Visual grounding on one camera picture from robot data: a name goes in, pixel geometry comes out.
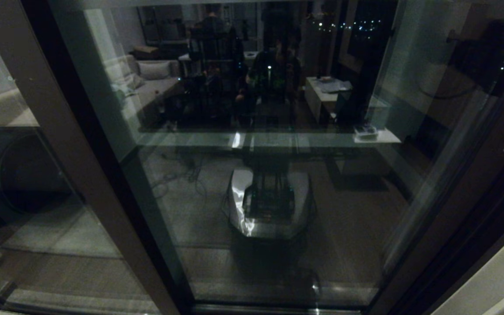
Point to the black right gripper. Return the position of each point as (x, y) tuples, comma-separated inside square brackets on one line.
[(486, 57)]

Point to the brown framed sliding glass door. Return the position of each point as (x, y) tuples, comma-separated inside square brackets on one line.
[(330, 210)]

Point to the dark brown door jamb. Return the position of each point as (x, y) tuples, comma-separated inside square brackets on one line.
[(475, 267)]

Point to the brown framed fixed glass panel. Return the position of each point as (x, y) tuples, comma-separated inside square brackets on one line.
[(57, 131)]

